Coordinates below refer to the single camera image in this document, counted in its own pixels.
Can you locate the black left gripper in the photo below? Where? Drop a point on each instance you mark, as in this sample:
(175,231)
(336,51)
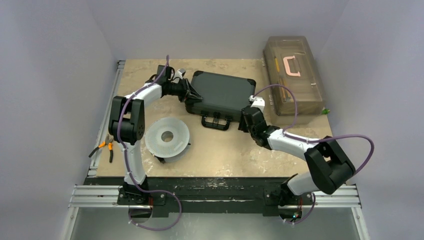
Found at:
(192,97)

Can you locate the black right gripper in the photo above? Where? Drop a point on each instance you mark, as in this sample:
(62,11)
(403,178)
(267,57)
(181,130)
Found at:
(248,115)

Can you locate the black poker set case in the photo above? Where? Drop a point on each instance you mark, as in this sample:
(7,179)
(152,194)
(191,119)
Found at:
(223,98)

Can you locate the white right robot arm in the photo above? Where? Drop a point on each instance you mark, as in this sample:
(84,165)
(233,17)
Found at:
(328,165)

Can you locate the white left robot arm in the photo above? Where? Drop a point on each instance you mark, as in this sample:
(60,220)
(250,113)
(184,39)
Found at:
(127,119)

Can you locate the translucent plastic toolbox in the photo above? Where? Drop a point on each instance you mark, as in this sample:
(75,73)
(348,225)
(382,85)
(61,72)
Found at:
(296,93)

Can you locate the white perforated cable spool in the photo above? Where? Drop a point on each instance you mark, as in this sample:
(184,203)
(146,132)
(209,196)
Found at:
(168,139)

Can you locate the orange handled pliers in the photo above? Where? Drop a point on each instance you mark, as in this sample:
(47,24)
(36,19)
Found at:
(108,142)

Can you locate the aluminium frame rail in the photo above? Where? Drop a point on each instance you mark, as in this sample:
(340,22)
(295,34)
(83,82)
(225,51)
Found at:
(347,196)

